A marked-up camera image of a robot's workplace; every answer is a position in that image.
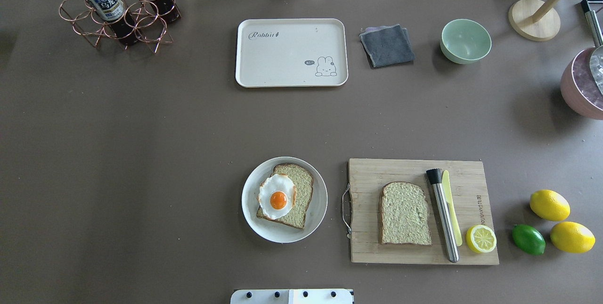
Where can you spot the bamboo cutting board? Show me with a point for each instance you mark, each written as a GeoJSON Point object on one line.
{"type": "Point", "coordinates": [368, 176]}

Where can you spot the copper wire bottle rack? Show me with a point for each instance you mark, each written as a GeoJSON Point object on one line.
{"type": "Point", "coordinates": [150, 28]}

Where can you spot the wooden stand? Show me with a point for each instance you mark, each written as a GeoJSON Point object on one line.
{"type": "Point", "coordinates": [535, 20]}

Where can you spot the bread slice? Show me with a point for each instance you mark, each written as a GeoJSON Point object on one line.
{"type": "Point", "coordinates": [404, 215]}
{"type": "Point", "coordinates": [304, 183]}

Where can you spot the yellow plastic knife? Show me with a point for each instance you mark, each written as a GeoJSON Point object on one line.
{"type": "Point", "coordinates": [450, 201]}

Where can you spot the whole lemon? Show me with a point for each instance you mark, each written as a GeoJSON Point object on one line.
{"type": "Point", "coordinates": [549, 205]}
{"type": "Point", "coordinates": [572, 237]}

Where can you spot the whole lemon upper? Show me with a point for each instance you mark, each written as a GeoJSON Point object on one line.
{"type": "Point", "coordinates": [549, 205]}

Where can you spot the fried egg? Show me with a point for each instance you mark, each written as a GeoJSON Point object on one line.
{"type": "Point", "coordinates": [277, 196]}

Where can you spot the bread slice under egg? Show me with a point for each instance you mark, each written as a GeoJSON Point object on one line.
{"type": "Point", "coordinates": [304, 183]}

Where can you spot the whole lemon lower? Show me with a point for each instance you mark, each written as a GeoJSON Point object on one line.
{"type": "Point", "coordinates": [572, 237]}

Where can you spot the steel scoop in bowl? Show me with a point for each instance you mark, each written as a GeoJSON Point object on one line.
{"type": "Point", "coordinates": [590, 9]}

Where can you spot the half lemon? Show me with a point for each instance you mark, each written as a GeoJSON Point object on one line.
{"type": "Point", "coordinates": [481, 239]}

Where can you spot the green lime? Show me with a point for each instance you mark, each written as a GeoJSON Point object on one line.
{"type": "Point", "coordinates": [528, 239]}

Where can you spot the pink bowl with ice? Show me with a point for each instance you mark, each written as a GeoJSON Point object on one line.
{"type": "Point", "coordinates": [579, 89]}

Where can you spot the white round plate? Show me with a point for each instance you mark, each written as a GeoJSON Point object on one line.
{"type": "Point", "coordinates": [271, 230]}

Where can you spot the green bowl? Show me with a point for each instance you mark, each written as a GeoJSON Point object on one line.
{"type": "Point", "coordinates": [465, 41]}

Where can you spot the grey folded cloth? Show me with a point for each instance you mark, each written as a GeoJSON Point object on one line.
{"type": "Point", "coordinates": [387, 45]}

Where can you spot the tea bottle one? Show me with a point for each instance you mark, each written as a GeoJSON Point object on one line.
{"type": "Point", "coordinates": [118, 18]}

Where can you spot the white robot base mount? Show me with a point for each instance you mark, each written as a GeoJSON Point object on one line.
{"type": "Point", "coordinates": [293, 296]}

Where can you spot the steel muddler black tip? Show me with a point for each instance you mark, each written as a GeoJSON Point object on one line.
{"type": "Point", "coordinates": [435, 177]}

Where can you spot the cream rabbit tray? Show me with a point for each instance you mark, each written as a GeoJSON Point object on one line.
{"type": "Point", "coordinates": [301, 52]}

